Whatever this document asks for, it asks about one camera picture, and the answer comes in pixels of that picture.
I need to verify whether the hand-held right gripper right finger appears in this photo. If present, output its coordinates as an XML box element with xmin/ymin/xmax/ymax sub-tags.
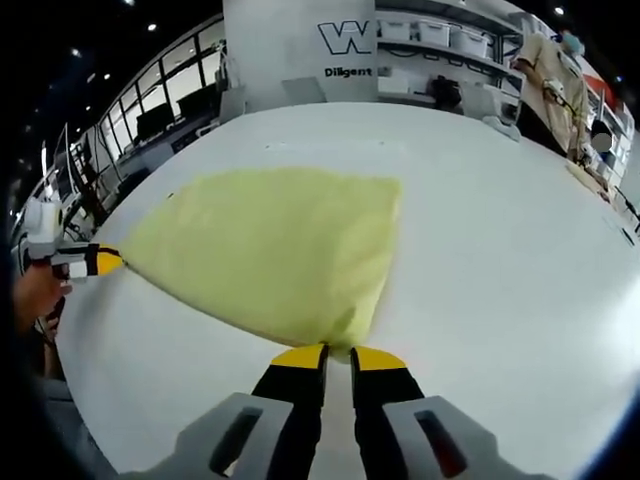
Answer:
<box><xmin>348</xmin><ymin>345</ymin><xmax>501</xmax><ymax>480</ymax></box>

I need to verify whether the white storage bin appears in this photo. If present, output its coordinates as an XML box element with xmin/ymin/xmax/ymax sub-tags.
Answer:
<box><xmin>416</xmin><ymin>19</ymin><xmax>454</xmax><ymax>47</ymax></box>
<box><xmin>449</xmin><ymin>26</ymin><xmax>490</xmax><ymax>57</ymax></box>
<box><xmin>379</xmin><ymin>17</ymin><xmax>417</xmax><ymax>42</ymax></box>

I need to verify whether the grey chair back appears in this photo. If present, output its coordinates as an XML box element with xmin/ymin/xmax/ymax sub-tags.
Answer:
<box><xmin>481</xmin><ymin>84</ymin><xmax>518</xmax><ymax>124</ymax></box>
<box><xmin>281</xmin><ymin>76</ymin><xmax>327</xmax><ymax>107</ymax></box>

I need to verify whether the white office chair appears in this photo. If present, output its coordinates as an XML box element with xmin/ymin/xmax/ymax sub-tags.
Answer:
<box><xmin>218</xmin><ymin>83</ymin><xmax>249</xmax><ymax>120</ymax></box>

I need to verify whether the grey metal storage shelf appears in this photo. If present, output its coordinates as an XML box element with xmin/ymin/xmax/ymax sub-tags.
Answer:
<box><xmin>374</xmin><ymin>0</ymin><xmax>532</xmax><ymax>110</ymax></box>

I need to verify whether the beige cloth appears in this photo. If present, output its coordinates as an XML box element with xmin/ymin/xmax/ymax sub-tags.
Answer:
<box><xmin>564</xmin><ymin>159</ymin><xmax>617</xmax><ymax>202</ymax></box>

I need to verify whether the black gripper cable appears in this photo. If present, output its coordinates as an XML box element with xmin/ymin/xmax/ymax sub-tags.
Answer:
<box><xmin>33</xmin><ymin>297</ymin><xmax>67</xmax><ymax>347</ymax></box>

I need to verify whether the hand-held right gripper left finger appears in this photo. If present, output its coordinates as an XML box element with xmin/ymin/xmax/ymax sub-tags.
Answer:
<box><xmin>174</xmin><ymin>342</ymin><xmax>331</xmax><ymax>480</ymax></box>

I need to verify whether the black tripod stand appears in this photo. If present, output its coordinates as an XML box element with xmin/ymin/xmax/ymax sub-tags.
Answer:
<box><xmin>611</xmin><ymin>186</ymin><xmax>640</xmax><ymax>237</ymax></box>

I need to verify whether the black computer monitor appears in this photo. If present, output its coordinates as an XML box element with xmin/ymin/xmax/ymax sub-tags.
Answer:
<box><xmin>176</xmin><ymin>89</ymin><xmax>222</xmax><ymax>122</ymax></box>
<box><xmin>134</xmin><ymin>101</ymin><xmax>172</xmax><ymax>144</ymax></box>

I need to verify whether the person's left hand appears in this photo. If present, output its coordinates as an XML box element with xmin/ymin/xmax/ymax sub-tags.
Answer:
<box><xmin>12</xmin><ymin>264</ymin><xmax>76</xmax><ymax>337</ymax></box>

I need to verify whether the yellow blue grey garment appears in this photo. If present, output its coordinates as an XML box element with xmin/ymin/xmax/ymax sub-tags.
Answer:
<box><xmin>117</xmin><ymin>167</ymin><xmax>404</xmax><ymax>359</ymax></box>

